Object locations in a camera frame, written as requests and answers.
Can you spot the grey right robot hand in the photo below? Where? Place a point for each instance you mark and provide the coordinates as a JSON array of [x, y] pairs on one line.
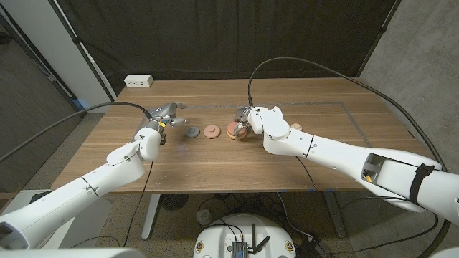
[[242, 114]]

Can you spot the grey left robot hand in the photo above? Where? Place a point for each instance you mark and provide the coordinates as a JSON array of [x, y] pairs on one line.
[[162, 111]]

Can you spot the coral red disc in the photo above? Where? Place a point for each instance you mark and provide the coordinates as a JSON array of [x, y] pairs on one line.
[[230, 128]]

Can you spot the white right robot shoulder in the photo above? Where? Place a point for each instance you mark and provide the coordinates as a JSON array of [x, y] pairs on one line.
[[448, 253]]

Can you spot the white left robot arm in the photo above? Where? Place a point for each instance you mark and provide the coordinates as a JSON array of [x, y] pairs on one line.
[[71, 193]]

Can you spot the white left robot shoulder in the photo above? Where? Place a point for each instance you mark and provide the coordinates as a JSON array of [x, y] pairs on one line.
[[71, 253]]

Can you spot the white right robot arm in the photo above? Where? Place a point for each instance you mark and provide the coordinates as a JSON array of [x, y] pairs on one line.
[[340, 157]]

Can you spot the large orange disc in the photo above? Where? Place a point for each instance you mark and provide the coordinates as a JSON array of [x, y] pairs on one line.
[[242, 138]]

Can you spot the dusty pink disc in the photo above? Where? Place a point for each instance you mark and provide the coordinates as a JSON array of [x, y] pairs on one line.
[[211, 132]]

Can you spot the small dark grey disc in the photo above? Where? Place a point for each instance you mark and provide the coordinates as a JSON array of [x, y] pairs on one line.
[[192, 132]]

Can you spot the white power strip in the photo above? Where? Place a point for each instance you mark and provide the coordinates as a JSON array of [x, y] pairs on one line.
[[138, 80]]

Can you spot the small cream disc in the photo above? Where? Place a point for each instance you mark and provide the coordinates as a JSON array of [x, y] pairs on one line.
[[296, 126]]

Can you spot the black backdrop curtain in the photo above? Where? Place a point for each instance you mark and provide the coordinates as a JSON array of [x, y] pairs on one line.
[[215, 36]]

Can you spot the black floor fan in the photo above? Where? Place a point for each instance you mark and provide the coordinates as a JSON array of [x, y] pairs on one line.
[[174, 201]]

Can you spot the white table leg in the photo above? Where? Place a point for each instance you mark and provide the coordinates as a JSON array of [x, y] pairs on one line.
[[150, 215]]

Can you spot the grey round floor object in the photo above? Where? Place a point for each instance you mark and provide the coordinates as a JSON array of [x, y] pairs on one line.
[[204, 216]]

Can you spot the black backdrop stand pole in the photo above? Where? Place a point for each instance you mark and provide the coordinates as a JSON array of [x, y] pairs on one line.
[[76, 40], [383, 28]]

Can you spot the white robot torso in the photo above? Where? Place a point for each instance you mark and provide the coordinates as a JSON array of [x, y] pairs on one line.
[[215, 236]]

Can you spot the silver router with antennas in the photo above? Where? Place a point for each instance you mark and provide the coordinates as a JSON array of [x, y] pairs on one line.
[[239, 249]]

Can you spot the grey table leg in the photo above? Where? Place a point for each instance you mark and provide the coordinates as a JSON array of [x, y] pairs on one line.
[[333, 215]]

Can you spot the blue black foot pedal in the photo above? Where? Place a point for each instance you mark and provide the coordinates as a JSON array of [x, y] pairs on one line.
[[39, 196]]

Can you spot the black power adapter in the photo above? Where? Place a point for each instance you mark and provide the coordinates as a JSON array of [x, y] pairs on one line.
[[310, 249]]

